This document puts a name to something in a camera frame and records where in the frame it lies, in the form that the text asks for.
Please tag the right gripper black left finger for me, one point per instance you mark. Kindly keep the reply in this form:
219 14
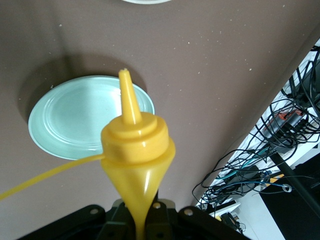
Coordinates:
110 225

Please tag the black orange power adapter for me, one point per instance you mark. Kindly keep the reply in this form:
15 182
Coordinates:
292 120

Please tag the mint green round plate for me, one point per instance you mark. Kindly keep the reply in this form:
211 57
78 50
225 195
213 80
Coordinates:
75 112

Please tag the black table leg pole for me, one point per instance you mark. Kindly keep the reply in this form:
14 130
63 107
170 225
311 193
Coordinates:
297 180

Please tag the yellow squeeze mustard bottle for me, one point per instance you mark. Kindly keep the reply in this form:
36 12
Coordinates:
135 140

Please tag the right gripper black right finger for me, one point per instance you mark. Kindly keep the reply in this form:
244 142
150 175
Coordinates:
162 222

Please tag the beige round plate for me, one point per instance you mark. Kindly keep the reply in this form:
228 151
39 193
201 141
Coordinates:
146 1

